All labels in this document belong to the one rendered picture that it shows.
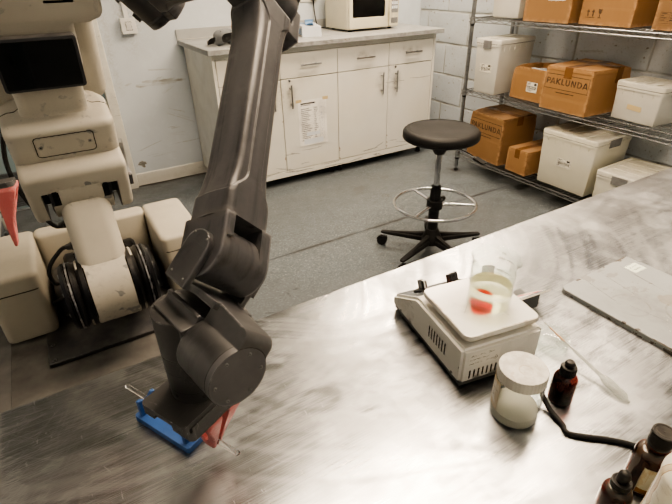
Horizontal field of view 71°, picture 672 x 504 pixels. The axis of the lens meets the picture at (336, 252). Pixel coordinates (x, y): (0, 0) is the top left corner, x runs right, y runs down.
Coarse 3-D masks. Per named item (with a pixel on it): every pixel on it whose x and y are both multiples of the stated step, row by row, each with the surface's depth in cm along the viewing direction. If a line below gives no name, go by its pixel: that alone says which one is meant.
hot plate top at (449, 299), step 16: (432, 288) 70; (448, 288) 70; (464, 288) 70; (432, 304) 68; (448, 304) 67; (464, 304) 67; (512, 304) 66; (448, 320) 64; (464, 320) 64; (480, 320) 64; (496, 320) 64; (512, 320) 63; (528, 320) 63; (464, 336) 61; (480, 336) 61
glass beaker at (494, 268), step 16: (480, 256) 66; (496, 256) 66; (512, 256) 64; (480, 272) 62; (496, 272) 60; (512, 272) 60; (480, 288) 63; (496, 288) 62; (512, 288) 62; (480, 304) 64; (496, 304) 63
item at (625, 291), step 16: (592, 272) 87; (608, 272) 87; (624, 272) 87; (640, 272) 87; (656, 272) 86; (576, 288) 83; (592, 288) 83; (608, 288) 82; (624, 288) 82; (640, 288) 82; (656, 288) 82; (592, 304) 79; (608, 304) 79; (624, 304) 78; (640, 304) 78; (656, 304) 78; (624, 320) 75; (640, 320) 75; (656, 320) 75; (640, 336) 73; (656, 336) 72
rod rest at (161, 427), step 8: (136, 416) 61; (144, 416) 61; (144, 424) 60; (152, 424) 59; (160, 424) 59; (168, 424) 59; (160, 432) 58; (168, 432) 58; (168, 440) 58; (176, 440) 57; (184, 440) 56; (200, 440) 58; (184, 448) 57; (192, 448) 57
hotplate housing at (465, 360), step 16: (400, 304) 77; (416, 304) 72; (416, 320) 73; (432, 320) 68; (432, 336) 69; (448, 336) 64; (496, 336) 63; (512, 336) 64; (528, 336) 64; (432, 352) 70; (448, 352) 65; (464, 352) 62; (480, 352) 62; (496, 352) 63; (528, 352) 66; (448, 368) 66; (464, 368) 63; (480, 368) 64; (496, 368) 65
